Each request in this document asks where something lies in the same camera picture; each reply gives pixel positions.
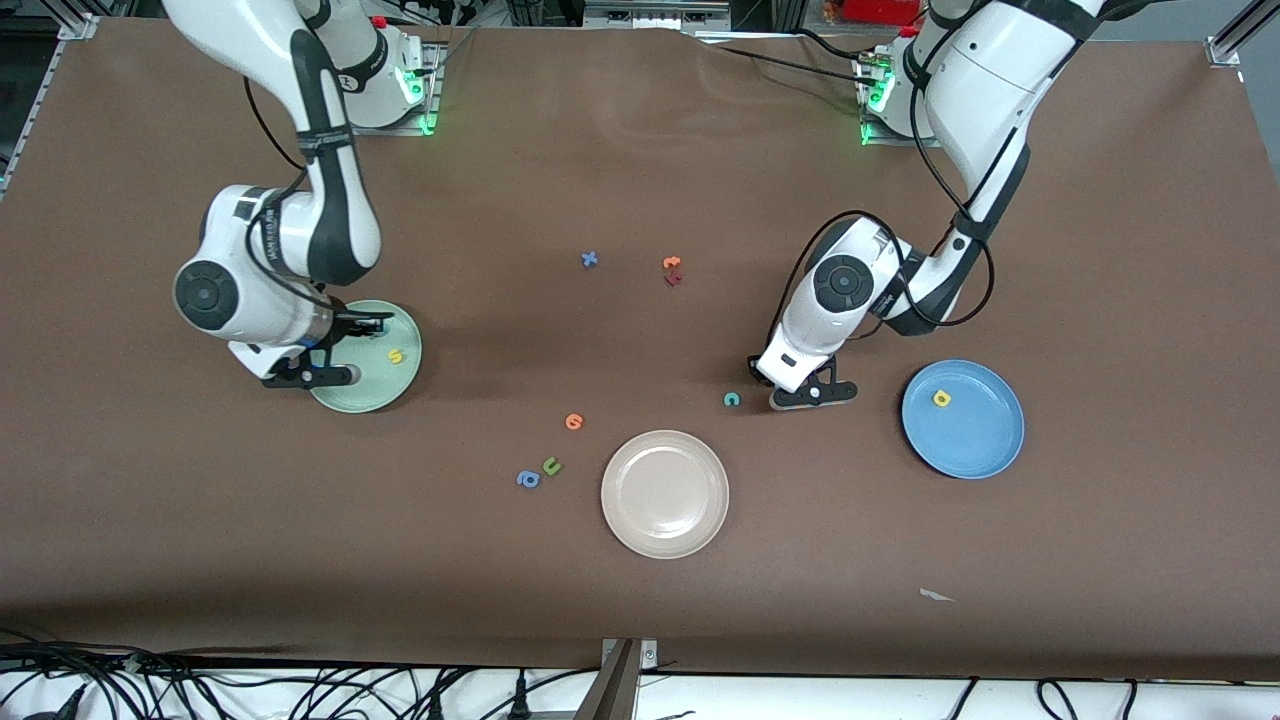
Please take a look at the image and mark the beige round plate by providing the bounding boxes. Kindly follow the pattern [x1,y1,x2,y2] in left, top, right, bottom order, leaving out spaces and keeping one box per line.
[600,430,730,560]

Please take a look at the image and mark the grey metal frame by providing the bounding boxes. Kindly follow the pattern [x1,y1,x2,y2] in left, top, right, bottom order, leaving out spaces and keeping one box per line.
[583,0,733,33]

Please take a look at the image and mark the red box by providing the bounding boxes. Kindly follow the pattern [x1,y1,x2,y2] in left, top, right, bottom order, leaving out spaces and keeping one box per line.
[838,0,923,27]

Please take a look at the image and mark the black table cable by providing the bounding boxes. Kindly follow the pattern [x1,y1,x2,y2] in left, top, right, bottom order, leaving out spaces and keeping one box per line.
[700,28,891,83]

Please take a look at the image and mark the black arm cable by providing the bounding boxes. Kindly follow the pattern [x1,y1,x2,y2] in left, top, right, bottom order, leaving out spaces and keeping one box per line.
[770,40,996,346]
[243,78,396,341]

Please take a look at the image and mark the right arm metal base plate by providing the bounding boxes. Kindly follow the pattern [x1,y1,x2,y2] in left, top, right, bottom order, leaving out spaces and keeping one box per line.
[375,40,441,137]

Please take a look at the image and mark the aluminium table frame rail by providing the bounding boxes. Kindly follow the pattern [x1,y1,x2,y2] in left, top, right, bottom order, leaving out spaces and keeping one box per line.
[0,14,101,196]
[1205,0,1280,69]

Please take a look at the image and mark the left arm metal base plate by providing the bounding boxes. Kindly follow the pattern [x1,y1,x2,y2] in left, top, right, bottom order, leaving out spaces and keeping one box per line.
[858,50,951,149]

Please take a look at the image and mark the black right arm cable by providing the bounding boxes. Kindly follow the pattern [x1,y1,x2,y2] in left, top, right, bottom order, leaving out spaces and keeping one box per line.
[243,78,396,341]

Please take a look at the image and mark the aluminium profile with bracket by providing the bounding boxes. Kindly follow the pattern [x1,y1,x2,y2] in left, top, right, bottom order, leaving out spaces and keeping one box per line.
[573,638,659,720]

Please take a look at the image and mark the blue round plate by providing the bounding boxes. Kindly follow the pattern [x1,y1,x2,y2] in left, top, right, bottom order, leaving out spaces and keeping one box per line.
[901,359,1026,480]

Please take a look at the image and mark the green round plate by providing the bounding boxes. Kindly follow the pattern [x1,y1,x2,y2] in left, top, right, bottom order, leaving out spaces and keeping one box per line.
[308,300,423,414]

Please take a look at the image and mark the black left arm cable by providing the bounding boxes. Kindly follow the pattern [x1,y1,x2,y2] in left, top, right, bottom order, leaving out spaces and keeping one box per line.
[770,40,996,346]

